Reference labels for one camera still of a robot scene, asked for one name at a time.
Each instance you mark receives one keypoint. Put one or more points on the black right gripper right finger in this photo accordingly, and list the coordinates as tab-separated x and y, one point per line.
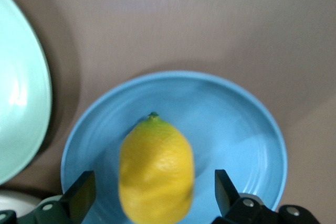
227	192

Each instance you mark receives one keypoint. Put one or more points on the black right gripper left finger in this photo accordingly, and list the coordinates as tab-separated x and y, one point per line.
80	195

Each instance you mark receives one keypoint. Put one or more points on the yellow lemon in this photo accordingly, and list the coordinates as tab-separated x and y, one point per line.
157	169

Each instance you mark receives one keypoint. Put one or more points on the blue plate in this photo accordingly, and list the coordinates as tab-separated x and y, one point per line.
223	134

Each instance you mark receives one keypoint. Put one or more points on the beige plate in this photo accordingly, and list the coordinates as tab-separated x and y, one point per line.
15	204

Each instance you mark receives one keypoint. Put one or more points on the mint green plate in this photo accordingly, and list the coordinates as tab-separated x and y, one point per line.
18	90

